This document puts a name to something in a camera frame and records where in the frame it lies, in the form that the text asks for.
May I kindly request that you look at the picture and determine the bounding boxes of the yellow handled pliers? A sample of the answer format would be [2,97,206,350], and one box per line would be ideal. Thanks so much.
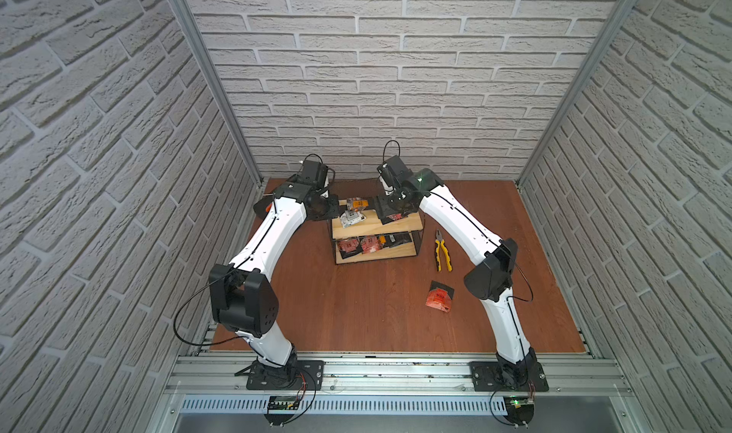
[435,228,453,272]

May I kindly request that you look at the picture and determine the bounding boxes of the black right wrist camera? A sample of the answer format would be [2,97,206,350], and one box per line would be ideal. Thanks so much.
[377,156,414,194]

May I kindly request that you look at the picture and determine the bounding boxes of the aluminium mounting rail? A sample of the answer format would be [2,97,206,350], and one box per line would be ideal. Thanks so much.
[163,351,634,397]

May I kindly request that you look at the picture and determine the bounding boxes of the red tea bag lower shelf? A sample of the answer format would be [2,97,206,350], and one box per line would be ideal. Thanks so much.
[337,237,362,259]

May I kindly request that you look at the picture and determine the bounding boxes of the left controller board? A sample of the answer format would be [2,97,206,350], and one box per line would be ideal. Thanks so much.
[264,395,302,427]

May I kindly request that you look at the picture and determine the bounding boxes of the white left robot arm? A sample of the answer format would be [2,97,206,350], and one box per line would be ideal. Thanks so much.
[209,181,339,367]

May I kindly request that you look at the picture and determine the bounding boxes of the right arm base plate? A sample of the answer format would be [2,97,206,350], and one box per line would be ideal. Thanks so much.
[468,362,549,392]

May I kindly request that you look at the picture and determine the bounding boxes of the wooden two-tier wire shelf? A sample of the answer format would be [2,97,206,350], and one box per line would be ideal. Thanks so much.
[328,179,425,265]

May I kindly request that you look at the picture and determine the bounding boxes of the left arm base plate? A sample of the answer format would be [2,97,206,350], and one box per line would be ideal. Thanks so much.
[246,360,325,391]

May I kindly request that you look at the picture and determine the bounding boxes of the black tea bag lower shelf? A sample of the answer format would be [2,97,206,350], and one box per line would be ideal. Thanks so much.
[379,232,412,248]

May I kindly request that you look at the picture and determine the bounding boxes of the controller board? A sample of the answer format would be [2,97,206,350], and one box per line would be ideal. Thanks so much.
[504,397,535,427]
[264,395,302,427]

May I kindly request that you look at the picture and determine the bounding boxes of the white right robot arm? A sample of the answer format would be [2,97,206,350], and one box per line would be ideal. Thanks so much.
[377,162,537,386]

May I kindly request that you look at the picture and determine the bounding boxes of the right controller board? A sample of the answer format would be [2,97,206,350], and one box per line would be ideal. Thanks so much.
[504,397,535,427]

